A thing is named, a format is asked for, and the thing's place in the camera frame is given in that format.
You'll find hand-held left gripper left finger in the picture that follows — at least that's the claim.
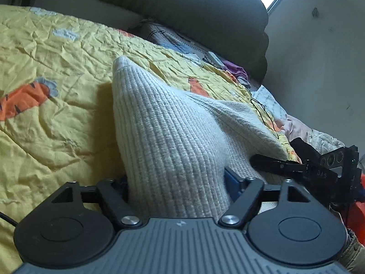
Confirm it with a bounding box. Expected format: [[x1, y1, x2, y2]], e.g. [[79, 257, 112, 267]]
[[51, 178, 142, 229]]

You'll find yellow carrot print quilt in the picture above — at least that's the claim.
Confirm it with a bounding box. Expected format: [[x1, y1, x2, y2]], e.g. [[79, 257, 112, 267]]
[[0, 4, 303, 274]]

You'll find pink cloth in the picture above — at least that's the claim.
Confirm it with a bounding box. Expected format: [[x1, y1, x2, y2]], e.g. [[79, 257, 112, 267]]
[[275, 114, 314, 144]]

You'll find thick black cable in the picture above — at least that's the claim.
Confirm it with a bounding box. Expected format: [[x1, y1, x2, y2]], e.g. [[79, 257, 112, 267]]
[[0, 212, 20, 227]]

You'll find white knit sweater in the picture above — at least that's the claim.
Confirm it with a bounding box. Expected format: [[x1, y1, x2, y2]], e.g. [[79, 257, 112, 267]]
[[112, 55, 288, 220]]

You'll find purple cloth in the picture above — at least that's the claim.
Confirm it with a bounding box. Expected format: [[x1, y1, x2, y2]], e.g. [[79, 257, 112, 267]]
[[222, 60, 248, 82]]

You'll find orange bag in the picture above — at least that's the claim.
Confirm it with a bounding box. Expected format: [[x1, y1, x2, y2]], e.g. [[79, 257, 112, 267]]
[[348, 174, 365, 232]]

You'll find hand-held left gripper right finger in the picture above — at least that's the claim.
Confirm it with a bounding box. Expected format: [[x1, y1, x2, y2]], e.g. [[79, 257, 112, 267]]
[[218, 167, 310, 229]]

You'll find person's olive clothing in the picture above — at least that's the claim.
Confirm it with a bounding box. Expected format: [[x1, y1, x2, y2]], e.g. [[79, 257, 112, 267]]
[[341, 228, 365, 274]]

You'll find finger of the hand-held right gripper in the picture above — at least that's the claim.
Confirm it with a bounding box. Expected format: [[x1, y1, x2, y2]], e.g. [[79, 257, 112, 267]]
[[250, 153, 308, 175]]

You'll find white remote control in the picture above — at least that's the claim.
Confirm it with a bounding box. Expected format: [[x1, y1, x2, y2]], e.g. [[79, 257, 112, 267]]
[[206, 51, 225, 69]]

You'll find white quilted blanket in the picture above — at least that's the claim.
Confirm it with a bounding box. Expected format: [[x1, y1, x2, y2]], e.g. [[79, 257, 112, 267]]
[[252, 85, 345, 155]]

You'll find patterned pillow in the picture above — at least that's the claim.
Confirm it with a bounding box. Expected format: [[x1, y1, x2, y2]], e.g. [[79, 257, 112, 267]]
[[128, 19, 211, 63]]

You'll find grey cloud-shaped headboard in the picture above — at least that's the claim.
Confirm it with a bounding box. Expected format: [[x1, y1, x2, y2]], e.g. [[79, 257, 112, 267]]
[[99, 0, 270, 84]]

